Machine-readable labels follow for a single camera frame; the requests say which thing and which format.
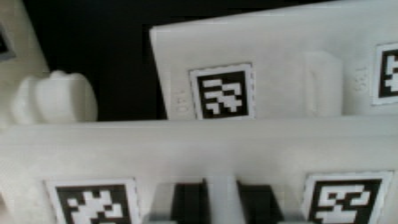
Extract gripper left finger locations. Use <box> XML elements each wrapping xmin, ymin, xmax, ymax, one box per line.
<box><xmin>171</xmin><ymin>183</ymin><xmax>204</xmax><ymax>224</ymax></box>

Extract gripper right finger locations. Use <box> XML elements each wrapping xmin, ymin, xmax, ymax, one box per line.
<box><xmin>238</xmin><ymin>183</ymin><xmax>284</xmax><ymax>224</ymax></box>

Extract white cabinet door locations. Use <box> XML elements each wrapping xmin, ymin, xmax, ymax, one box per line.
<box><xmin>151</xmin><ymin>0</ymin><xmax>398</xmax><ymax>120</ymax></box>
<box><xmin>0</xmin><ymin>116</ymin><xmax>398</xmax><ymax>224</ymax></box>

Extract white cabinet body box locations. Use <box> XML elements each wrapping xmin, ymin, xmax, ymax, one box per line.
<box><xmin>0</xmin><ymin>0</ymin><xmax>98</xmax><ymax>131</ymax></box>

